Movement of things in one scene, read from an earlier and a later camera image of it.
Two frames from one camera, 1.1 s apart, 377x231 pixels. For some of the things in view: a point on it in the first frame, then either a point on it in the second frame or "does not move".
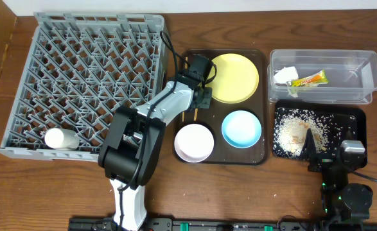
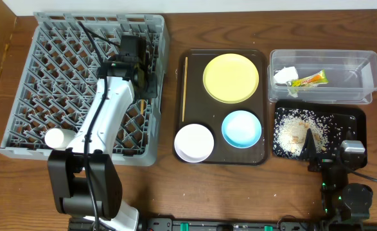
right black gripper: x=322 y=160 does not move
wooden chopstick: x=195 y=113 to x=142 y=106
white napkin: x=286 y=74 does not move
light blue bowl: x=241 y=129 does not move
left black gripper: x=203 y=97 to x=148 y=86
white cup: x=61 y=138 does not move
